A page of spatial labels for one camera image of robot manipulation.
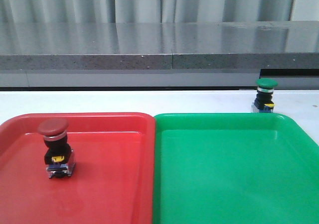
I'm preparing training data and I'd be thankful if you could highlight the green mushroom push button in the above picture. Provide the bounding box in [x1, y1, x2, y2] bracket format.
[251, 78, 278, 113]

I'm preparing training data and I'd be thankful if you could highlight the grey granite counter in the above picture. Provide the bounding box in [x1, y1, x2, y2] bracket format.
[0, 21, 319, 90]

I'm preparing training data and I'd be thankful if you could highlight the green plastic tray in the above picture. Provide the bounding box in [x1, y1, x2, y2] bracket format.
[153, 113, 319, 224]

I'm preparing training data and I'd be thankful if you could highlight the red plastic tray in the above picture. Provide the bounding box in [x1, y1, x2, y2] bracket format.
[0, 112, 155, 224]

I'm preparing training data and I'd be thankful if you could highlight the grey-white curtain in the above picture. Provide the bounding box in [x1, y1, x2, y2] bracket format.
[0, 0, 319, 23]

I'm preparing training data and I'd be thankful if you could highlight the red mushroom push button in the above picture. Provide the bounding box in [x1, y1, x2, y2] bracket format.
[37, 117, 76, 178]

